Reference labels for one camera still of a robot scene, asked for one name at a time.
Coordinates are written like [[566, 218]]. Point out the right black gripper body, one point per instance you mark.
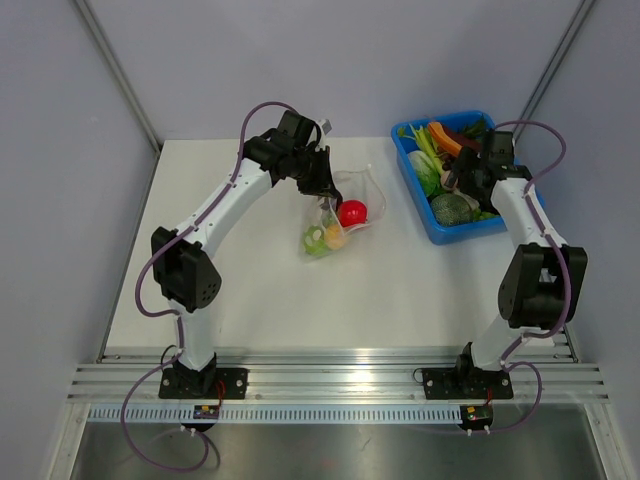
[[469, 161]]

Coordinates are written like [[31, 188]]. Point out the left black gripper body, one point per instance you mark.
[[309, 169]]

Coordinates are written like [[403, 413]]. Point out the red apple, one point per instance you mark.
[[351, 213]]

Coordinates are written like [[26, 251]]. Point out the clear dotted zip bag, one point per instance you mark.
[[329, 225]]

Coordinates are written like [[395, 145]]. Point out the yellow lemon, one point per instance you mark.
[[334, 237]]

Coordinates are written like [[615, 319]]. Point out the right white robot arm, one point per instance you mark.
[[539, 292]]

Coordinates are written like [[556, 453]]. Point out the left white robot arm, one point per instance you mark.
[[183, 257]]

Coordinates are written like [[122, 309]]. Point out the green lettuce leaf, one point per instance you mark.
[[426, 160]]

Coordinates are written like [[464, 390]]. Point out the netted green melon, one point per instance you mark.
[[451, 210]]

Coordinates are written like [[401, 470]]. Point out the orange papaya slice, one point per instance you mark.
[[444, 140]]

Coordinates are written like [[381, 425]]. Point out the green leafy herbs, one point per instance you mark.
[[475, 130]]

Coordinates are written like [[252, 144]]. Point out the blue plastic bin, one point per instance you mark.
[[438, 234]]

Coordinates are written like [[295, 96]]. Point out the right small circuit board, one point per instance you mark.
[[477, 416]]

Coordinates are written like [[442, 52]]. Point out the small circuit board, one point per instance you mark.
[[477, 416], [206, 412]]

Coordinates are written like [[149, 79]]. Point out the left small circuit board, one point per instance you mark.
[[206, 412]]

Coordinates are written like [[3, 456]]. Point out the left aluminium frame post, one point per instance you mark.
[[89, 19]]

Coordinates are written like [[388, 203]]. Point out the aluminium frame post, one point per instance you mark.
[[545, 32], [89, 19]]

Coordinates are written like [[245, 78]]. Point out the right aluminium frame post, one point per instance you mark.
[[545, 32]]

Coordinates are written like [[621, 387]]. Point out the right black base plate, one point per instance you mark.
[[440, 382]]

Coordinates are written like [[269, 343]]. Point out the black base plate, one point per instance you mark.
[[230, 383], [440, 382]]

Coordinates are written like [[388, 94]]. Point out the aluminium mounting rail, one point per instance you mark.
[[344, 375]]

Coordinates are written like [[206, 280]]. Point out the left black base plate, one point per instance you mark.
[[230, 383]]

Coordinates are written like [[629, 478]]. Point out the white slotted cable duct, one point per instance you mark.
[[282, 414]]

